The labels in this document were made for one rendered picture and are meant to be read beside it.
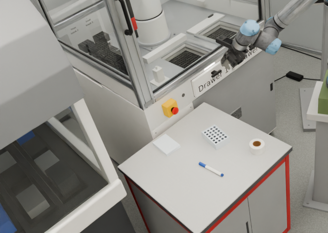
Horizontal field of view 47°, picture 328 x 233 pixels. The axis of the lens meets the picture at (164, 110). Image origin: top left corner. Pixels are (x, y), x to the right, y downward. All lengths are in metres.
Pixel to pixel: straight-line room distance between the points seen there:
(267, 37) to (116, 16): 0.66
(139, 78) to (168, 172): 0.47
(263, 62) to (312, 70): 1.19
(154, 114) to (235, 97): 0.65
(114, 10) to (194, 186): 0.84
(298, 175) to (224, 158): 1.00
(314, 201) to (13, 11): 2.02
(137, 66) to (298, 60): 2.26
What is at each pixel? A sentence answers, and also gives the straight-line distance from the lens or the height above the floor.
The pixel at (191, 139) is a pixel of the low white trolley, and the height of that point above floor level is 0.76.
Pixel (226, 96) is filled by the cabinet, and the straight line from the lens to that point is 2.33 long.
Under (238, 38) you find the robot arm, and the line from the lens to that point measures 1.79.
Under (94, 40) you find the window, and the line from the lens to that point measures 2.01.
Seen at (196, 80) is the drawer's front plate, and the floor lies 0.92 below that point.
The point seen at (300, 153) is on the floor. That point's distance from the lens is 2.87.
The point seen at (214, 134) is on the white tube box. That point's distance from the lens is 1.90.
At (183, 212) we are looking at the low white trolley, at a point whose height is 0.76.
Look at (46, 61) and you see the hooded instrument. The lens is 1.28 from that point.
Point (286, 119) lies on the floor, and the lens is 3.14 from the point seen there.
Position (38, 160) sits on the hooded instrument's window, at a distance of 1.42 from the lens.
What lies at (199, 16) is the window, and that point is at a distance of 1.99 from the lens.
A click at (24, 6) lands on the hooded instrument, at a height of 1.70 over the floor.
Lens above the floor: 2.09
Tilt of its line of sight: 38 degrees down
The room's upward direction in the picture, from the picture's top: 16 degrees counter-clockwise
